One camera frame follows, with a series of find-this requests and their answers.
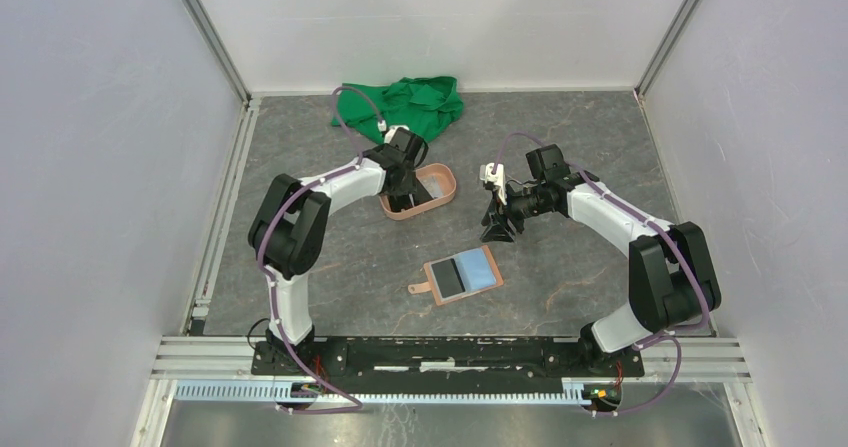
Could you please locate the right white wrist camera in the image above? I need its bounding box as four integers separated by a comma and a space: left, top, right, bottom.
479, 162, 507, 206

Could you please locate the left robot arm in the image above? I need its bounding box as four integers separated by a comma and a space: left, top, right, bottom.
248, 126, 432, 375

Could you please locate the black card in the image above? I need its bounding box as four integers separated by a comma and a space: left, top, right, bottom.
430, 258, 466, 300

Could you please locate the white magstripe card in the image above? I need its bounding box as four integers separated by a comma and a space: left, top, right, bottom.
421, 175, 444, 199

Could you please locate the pink oval tray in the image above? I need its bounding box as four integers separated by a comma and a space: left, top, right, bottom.
379, 163, 458, 221

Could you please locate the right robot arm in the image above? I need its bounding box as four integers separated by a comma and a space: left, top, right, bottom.
479, 144, 721, 375

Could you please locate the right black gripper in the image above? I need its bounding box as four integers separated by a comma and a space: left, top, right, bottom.
480, 181, 550, 244

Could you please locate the brown leather card holder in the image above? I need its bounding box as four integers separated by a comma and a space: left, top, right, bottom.
407, 245, 504, 306

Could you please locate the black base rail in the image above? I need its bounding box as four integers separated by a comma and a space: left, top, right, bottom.
251, 335, 645, 395

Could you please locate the green cloth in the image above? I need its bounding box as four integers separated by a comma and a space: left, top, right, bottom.
331, 76, 465, 156

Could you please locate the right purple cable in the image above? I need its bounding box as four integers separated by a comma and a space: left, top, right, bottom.
493, 132, 711, 419

